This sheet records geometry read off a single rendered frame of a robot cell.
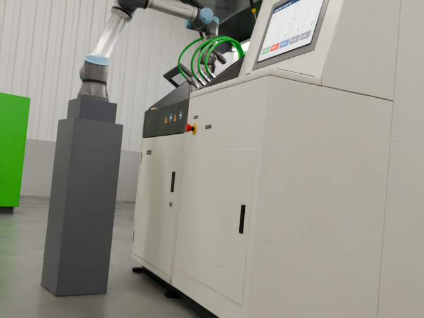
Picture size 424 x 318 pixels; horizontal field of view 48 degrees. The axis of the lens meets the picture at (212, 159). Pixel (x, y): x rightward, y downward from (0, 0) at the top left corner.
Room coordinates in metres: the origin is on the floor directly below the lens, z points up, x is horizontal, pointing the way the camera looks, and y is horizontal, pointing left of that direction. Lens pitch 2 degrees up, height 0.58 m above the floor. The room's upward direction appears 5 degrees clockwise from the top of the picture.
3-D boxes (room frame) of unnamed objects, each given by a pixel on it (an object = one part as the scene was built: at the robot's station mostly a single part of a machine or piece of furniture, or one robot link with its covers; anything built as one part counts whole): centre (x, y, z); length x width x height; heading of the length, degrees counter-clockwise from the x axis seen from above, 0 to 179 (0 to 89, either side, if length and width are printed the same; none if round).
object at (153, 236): (2.54, 0.28, 0.44); 0.65 x 0.02 x 0.68; 25
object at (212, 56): (2.64, 0.08, 1.28); 0.09 x 0.08 x 0.12; 115
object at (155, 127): (2.55, 0.26, 0.87); 0.62 x 0.04 x 0.16; 25
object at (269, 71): (1.96, -0.12, 0.96); 0.70 x 0.22 x 0.03; 25
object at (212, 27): (2.64, 0.07, 1.44); 0.09 x 0.08 x 0.11; 113
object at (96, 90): (2.28, 0.60, 0.95); 0.15 x 0.15 x 0.10
